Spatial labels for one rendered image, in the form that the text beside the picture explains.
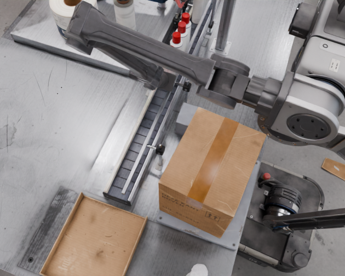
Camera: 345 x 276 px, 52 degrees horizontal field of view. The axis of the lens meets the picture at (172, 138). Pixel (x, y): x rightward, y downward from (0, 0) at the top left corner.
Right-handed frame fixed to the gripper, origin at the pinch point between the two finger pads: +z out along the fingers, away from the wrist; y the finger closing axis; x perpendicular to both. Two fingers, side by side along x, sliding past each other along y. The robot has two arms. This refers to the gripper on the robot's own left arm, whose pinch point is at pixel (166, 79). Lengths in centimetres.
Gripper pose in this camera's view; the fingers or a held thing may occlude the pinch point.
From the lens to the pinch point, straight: 147.8
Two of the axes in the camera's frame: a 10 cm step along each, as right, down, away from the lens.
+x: -2.8, 9.4, 2.0
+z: 1.9, -1.5, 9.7
